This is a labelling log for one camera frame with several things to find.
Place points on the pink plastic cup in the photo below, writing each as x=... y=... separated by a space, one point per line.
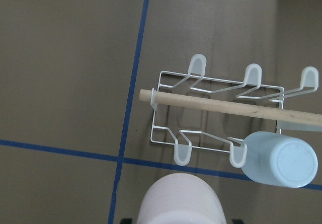
x=181 y=198

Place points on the white wire cup rack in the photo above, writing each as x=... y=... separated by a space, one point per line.
x=285 y=119

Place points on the light blue plastic cup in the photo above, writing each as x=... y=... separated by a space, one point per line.
x=279 y=160

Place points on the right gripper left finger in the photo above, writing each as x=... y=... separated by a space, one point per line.
x=126 y=221

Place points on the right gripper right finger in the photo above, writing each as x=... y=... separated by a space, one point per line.
x=237 y=221

